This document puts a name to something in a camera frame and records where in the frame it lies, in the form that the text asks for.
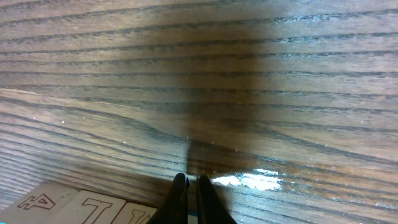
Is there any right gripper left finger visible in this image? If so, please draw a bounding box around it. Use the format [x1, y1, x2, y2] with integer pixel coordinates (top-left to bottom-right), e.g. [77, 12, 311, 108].
[147, 173, 190, 224]

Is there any plain wooden block front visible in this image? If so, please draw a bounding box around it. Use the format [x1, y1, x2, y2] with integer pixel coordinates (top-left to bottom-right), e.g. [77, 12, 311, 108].
[1, 184, 79, 224]

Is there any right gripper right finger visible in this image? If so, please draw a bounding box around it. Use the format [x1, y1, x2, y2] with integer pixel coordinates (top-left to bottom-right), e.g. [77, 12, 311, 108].
[197, 175, 237, 224]

